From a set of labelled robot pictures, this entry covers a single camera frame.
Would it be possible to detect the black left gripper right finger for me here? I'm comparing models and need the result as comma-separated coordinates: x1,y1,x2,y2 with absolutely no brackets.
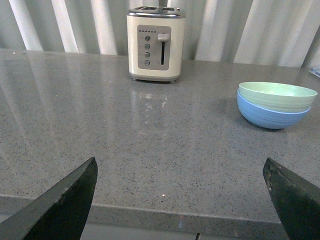
262,157,320,240

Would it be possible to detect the cream toaster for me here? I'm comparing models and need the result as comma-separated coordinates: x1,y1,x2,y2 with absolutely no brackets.
126,6,186,83

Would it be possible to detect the white curtain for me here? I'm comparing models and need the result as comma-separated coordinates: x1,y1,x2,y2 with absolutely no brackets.
0,0,320,69

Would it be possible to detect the blue bowl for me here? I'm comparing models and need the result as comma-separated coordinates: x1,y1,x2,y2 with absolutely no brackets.
237,90,311,130

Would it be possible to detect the green bowl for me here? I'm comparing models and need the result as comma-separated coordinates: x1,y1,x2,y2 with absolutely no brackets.
238,81,318,113

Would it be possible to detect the clear plastic container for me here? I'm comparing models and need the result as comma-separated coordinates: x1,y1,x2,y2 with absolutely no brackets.
309,68,320,77

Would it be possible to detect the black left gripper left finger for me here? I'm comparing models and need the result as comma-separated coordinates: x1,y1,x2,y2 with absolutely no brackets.
0,157,98,240

